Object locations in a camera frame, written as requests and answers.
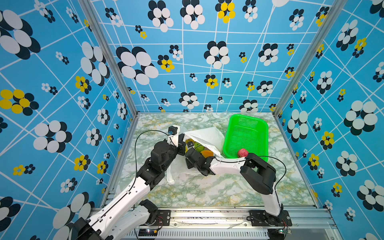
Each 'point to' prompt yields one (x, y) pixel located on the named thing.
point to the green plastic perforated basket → (246, 132)
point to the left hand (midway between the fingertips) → (184, 134)
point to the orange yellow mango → (207, 153)
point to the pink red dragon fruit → (242, 153)
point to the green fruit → (199, 147)
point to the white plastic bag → (212, 137)
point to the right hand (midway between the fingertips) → (189, 157)
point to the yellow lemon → (189, 140)
